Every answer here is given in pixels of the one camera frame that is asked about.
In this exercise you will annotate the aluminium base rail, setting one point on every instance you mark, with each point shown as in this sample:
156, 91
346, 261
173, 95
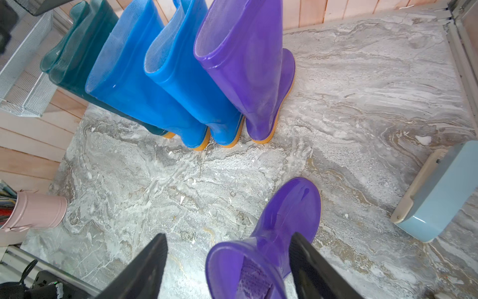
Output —
15, 260

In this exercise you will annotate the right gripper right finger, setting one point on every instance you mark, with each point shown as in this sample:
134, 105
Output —
313, 276

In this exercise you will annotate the pink pencil cup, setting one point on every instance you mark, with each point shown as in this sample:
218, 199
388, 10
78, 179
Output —
22, 210

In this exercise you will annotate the blue rain boot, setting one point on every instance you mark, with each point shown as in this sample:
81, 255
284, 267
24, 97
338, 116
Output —
119, 80
170, 63

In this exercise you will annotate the purple rain boot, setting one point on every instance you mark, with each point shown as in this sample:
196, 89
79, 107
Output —
256, 267
240, 45

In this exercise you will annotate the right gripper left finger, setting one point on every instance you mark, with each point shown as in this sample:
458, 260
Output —
142, 278

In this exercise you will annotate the white wire wall shelf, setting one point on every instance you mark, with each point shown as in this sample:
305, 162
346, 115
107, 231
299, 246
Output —
25, 90

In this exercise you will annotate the teal rain boot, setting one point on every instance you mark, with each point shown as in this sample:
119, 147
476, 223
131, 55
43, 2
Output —
80, 54
78, 13

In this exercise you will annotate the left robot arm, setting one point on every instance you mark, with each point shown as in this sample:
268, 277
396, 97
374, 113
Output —
9, 19

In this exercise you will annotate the light blue box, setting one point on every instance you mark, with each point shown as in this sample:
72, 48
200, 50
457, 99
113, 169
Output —
444, 183

